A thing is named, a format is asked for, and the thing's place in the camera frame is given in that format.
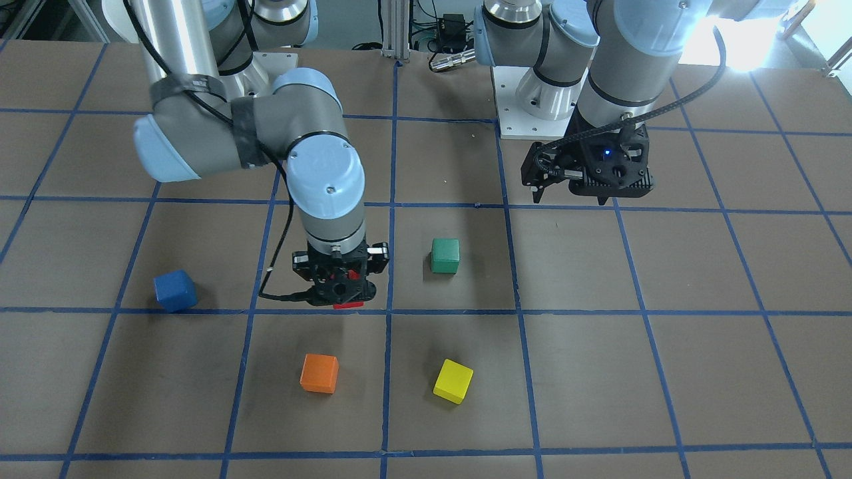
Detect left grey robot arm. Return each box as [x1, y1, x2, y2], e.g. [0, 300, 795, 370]
[473, 1, 725, 204]

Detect green wooden block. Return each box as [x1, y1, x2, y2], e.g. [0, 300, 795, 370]
[430, 238, 461, 275]

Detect yellow wooden block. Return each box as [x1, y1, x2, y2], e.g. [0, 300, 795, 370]
[433, 359, 474, 405]

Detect orange wooden block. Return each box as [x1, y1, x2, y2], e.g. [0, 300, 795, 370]
[300, 353, 339, 395]

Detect red wooden block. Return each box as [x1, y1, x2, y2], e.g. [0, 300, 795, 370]
[333, 269, 365, 309]

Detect black cable bundle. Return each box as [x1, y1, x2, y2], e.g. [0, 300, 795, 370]
[351, 0, 480, 54]

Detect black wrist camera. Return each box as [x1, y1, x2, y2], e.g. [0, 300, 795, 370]
[308, 269, 377, 307]
[568, 125, 656, 204]

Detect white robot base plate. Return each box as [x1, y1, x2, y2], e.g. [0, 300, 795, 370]
[492, 66, 585, 140]

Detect black camera cable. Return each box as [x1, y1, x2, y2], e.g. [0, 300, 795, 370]
[123, 0, 320, 303]
[532, 25, 728, 184]

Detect black power adapter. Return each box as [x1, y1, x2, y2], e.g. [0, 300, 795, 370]
[436, 13, 469, 54]

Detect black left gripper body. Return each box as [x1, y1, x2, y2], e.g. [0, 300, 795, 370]
[520, 113, 650, 194]

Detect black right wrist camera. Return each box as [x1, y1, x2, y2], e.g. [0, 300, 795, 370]
[308, 269, 377, 307]

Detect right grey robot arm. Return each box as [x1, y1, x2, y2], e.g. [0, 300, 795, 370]
[116, 1, 387, 285]

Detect aluminium frame post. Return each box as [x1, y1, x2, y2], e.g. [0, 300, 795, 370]
[378, 1, 411, 63]

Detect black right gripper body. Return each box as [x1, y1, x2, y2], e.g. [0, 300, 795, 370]
[292, 241, 389, 285]

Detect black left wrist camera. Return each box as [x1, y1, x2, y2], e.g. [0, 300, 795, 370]
[568, 125, 656, 204]

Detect blue wooden block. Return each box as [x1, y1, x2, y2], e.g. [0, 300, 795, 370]
[153, 269, 198, 313]

